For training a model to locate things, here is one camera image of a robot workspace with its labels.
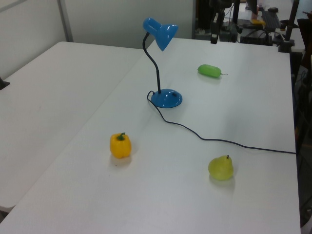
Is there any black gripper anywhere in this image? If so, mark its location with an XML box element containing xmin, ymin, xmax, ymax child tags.
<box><xmin>210</xmin><ymin>11</ymin><xmax>225</xmax><ymax>44</ymax></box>

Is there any blue gooseneck desk lamp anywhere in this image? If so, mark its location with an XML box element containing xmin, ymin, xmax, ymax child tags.
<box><xmin>142</xmin><ymin>17</ymin><xmax>183</xmax><ymax>109</ymax></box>

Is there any green toy cucumber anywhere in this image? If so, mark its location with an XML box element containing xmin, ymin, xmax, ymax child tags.
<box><xmin>196</xmin><ymin>64</ymin><xmax>229</xmax><ymax>78</ymax></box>

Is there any black computer keyboard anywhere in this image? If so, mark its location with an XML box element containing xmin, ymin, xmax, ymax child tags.
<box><xmin>261</xmin><ymin>11</ymin><xmax>281</xmax><ymax>29</ymax></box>

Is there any black clamped stand pole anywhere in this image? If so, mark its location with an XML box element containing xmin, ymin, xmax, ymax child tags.
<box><xmin>278</xmin><ymin>0</ymin><xmax>300</xmax><ymax>53</ymax></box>

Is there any green toy pear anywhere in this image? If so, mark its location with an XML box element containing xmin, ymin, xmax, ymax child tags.
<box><xmin>208</xmin><ymin>154</ymin><xmax>234</xmax><ymax>181</ymax></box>

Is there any yellow toy bell pepper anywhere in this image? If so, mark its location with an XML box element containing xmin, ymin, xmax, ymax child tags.
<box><xmin>109</xmin><ymin>132</ymin><xmax>132</xmax><ymax>159</ymax></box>

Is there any black lamp power cable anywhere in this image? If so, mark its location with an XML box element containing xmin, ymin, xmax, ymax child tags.
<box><xmin>146</xmin><ymin>90</ymin><xmax>297</xmax><ymax>155</ymax></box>

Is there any grey partition post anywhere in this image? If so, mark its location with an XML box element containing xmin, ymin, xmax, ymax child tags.
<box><xmin>58</xmin><ymin>0</ymin><xmax>74</xmax><ymax>43</ymax></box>

